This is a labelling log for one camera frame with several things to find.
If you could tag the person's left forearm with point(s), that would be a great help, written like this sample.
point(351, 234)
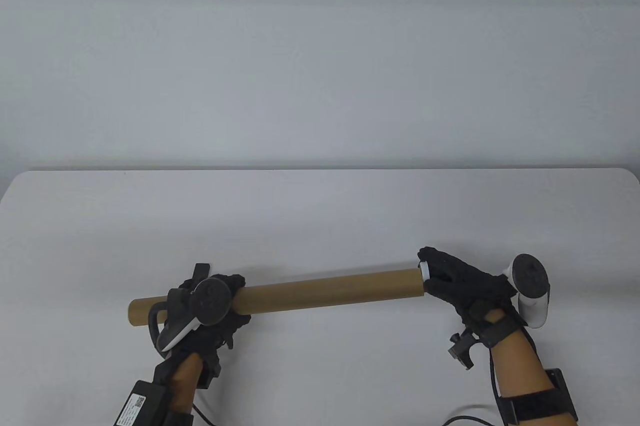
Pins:
point(186, 383)

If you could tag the person's left hand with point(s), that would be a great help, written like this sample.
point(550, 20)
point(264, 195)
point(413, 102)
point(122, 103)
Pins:
point(235, 323)

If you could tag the white round tube cap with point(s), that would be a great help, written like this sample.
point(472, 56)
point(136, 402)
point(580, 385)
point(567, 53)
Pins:
point(424, 270)

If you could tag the black labelled left wrist box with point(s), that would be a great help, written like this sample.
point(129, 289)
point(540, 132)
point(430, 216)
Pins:
point(142, 403)

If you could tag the black right wrist box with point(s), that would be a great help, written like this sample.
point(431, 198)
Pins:
point(562, 391)

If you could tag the person's right hand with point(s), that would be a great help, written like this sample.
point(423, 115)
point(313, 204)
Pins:
point(470, 286)

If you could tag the black bar paperweight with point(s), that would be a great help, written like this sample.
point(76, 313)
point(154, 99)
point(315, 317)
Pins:
point(201, 270)

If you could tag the brown cardboard mailing tube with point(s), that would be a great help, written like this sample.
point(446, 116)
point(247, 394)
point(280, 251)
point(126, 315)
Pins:
point(325, 291)

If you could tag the black white right hand controller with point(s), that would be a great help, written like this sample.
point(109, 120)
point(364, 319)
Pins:
point(532, 281)

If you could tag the person's right forearm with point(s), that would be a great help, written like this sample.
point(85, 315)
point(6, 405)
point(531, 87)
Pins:
point(520, 361)

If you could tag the small black right wrist camera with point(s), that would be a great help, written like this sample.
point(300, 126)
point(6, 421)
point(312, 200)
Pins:
point(465, 346)

